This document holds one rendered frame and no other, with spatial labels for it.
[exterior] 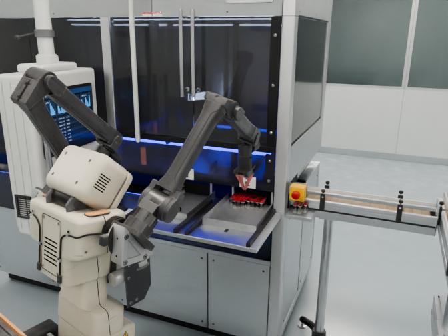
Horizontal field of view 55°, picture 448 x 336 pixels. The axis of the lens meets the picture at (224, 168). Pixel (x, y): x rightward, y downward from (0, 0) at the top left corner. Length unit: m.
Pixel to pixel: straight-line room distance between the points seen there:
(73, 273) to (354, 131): 5.71
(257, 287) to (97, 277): 1.17
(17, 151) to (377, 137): 5.40
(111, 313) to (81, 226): 0.35
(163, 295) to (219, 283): 0.40
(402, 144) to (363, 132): 0.56
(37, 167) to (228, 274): 1.12
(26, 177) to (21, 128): 0.22
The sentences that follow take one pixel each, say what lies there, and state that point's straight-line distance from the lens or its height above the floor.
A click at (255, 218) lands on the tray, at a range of 2.07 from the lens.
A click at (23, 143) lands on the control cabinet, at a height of 1.26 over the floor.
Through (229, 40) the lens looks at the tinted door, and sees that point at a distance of 2.07.
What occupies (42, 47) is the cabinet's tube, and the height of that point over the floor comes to 1.66.
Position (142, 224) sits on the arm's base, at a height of 1.22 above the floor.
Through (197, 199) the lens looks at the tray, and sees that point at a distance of 2.28.
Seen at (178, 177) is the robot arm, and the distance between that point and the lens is 1.26.
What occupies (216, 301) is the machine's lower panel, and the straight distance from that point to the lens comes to 2.52.
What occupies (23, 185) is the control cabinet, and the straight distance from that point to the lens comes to 2.16.
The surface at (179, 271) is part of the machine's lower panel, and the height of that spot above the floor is 0.42.
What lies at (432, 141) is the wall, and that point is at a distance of 6.68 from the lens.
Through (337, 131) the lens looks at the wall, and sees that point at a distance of 6.70.
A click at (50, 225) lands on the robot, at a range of 1.35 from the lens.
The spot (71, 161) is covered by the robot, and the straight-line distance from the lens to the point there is 1.34.
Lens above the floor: 1.72
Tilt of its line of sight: 17 degrees down
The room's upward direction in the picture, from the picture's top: 1 degrees clockwise
